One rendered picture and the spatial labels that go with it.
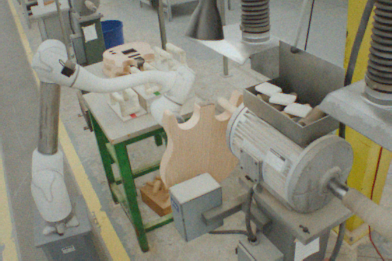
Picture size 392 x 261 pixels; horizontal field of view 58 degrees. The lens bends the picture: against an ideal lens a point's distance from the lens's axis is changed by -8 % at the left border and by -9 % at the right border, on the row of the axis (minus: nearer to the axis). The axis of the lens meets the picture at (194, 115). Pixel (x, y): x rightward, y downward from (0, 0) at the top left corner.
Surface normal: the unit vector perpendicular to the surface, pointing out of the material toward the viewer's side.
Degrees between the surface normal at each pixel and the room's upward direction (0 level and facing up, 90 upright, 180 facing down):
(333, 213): 0
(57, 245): 90
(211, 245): 0
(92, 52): 90
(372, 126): 38
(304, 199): 92
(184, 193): 0
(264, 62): 90
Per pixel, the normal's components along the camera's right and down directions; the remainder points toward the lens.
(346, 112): -0.61, -0.48
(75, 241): 0.36, 0.45
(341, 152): 0.53, 0.29
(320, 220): -0.08, -0.85
